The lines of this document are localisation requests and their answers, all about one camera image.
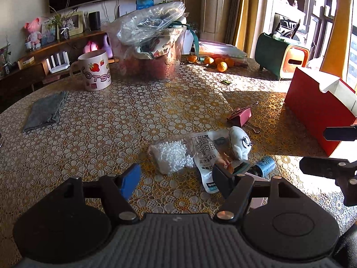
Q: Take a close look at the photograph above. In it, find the pink plush doll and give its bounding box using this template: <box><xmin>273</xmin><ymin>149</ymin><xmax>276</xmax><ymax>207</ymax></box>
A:
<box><xmin>24</xmin><ymin>17</ymin><xmax>42</xmax><ymax>50</ymax></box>

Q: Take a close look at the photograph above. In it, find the green and orange storage box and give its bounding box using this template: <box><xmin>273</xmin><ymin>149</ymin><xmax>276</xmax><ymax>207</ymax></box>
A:
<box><xmin>254</xmin><ymin>32</ymin><xmax>311</xmax><ymax>81</ymax></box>

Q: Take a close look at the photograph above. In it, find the white router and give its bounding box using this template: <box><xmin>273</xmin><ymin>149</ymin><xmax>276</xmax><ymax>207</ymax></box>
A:
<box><xmin>45</xmin><ymin>52</ymin><xmax>70</xmax><ymax>74</ymax></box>

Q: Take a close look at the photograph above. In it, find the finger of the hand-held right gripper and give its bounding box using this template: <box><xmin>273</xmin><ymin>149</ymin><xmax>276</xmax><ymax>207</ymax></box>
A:
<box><xmin>324</xmin><ymin>126</ymin><xmax>357</xmax><ymax>142</ymax></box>
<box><xmin>300</xmin><ymin>156</ymin><xmax>357</xmax><ymax>206</ymax></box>

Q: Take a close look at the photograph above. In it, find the crumpled clear plastic bag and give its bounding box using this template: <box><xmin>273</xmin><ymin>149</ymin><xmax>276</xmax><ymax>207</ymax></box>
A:
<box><xmin>102</xmin><ymin>1</ymin><xmax>186</xmax><ymax>51</ymax></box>

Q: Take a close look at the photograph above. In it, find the desktop with floral lace cloth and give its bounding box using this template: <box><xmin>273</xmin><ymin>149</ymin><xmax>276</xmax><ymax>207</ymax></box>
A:
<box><xmin>0</xmin><ymin>54</ymin><xmax>357</xmax><ymax>260</ymax></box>

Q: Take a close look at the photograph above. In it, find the small blue can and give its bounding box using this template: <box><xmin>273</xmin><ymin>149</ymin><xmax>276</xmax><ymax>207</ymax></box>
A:
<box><xmin>245</xmin><ymin>156</ymin><xmax>276</xmax><ymax>178</ymax></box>

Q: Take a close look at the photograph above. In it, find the red cardboard box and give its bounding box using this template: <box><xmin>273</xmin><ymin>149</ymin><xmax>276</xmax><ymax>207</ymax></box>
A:
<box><xmin>284</xmin><ymin>67</ymin><xmax>357</xmax><ymax>157</ymax></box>

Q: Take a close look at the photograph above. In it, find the wooden television cabinet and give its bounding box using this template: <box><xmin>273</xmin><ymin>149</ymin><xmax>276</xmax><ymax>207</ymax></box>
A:
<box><xmin>0</xmin><ymin>31</ymin><xmax>118</xmax><ymax>95</ymax></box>

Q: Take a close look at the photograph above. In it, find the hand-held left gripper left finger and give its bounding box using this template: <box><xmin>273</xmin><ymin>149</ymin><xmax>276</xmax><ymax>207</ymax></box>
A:
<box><xmin>63</xmin><ymin>163</ymin><xmax>141</xmax><ymax>224</ymax></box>

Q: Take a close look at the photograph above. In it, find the strawberry print mug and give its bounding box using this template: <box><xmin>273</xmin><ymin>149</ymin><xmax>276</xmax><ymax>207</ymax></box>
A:
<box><xmin>69</xmin><ymin>50</ymin><xmax>112</xmax><ymax>92</ymax></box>

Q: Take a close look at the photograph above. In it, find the black speaker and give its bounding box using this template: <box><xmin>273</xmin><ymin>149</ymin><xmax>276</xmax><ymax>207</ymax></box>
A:
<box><xmin>89</xmin><ymin>12</ymin><xmax>101</xmax><ymax>31</ymax></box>

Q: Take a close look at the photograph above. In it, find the clear plastic container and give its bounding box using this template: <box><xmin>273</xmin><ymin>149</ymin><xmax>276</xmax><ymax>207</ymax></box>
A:
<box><xmin>118</xmin><ymin>25</ymin><xmax>187</xmax><ymax>83</ymax></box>

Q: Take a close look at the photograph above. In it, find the pink binder clip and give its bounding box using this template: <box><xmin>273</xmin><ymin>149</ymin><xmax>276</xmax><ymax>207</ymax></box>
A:
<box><xmin>226</xmin><ymin>101</ymin><xmax>261</xmax><ymax>134</ymax></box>

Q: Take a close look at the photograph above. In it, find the small plant in vase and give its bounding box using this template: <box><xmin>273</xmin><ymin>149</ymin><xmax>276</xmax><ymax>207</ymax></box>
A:
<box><xmin>42</xmin><ymin>1</ymin><xmax>79</xmax><ymax>41</ymax></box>

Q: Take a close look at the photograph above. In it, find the beige standing air conditioner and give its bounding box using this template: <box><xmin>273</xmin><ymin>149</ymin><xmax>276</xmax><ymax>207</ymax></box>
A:
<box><xmin>201</xmin><ymin>0</ymin><xmax>226</xmax><ymax>42</ymax></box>

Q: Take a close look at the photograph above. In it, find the pink toy bag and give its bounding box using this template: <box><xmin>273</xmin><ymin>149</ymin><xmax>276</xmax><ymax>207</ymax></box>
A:
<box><xmin>84</xmin><ymin>41</ymin><xmax>99</xmax><ymax>54</ymax></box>

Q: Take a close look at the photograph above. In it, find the grey cloth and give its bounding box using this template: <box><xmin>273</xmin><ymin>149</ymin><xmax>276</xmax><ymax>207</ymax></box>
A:
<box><xmin>23</xmin><ymin>91</ymin><xmax>67</xmax><ymax>133</ymax></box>

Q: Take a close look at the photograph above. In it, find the yellow giraffe figure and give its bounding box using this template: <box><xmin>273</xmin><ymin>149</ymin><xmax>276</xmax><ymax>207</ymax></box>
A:
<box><xmin>319</xmin><ymin>0</ymin><xmax>357</xmax><ymax>88</ymax></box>

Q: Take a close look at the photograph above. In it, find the white plush toy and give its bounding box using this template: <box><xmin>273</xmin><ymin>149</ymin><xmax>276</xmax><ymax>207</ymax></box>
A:
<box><xmin>229</xmin><ymin>126</ymin><xmax>253</xmax><ymax>159</ymax></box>

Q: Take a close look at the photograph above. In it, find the cream photo frame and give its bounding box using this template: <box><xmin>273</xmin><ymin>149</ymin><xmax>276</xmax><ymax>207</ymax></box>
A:
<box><xmin>57</xmin><ymin>11</ymin><xmax>84</xmax><ymax>38</ymax></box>

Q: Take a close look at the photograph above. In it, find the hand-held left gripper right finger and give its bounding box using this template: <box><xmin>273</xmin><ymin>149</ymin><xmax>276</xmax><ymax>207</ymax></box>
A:
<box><xmin>212</xmin><ymin>162</ymin><xmax>303</xmax><ymax>224</ymax></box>

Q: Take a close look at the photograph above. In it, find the white printed snack packet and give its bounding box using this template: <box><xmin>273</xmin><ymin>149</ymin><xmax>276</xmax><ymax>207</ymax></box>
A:
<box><xmin>191</xmin><ymin>130</ymin><xmax>237</xmax><ymax>194</ymax></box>

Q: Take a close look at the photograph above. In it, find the washing machine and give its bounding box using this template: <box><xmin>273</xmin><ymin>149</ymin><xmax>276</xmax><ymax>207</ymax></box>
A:
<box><xmin>275</xmin><ymin>15</ymin><xmax>304</xmax><ymax>46</ymax></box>

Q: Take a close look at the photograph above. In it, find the small yellow carton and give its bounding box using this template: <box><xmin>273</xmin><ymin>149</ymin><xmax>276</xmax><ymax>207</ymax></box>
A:
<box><xmin>17</xmin><ymin>56</ymin><xmax>35</xmax><ymax>70</ymax></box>

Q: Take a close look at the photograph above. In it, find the clear bag of white beads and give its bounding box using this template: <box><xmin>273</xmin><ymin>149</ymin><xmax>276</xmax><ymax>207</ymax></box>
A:
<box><xmin>148</xmin><ymin>137</ymin><xmax>196</xmax><ymax>175</ymax></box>

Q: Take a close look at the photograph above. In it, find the yellow curtain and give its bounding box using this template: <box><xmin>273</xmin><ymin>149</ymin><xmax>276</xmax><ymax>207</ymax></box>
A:
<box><xmin>224</xmin><ymin>0</ymin><xmax>250</xmax><ymax>45</ymax></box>

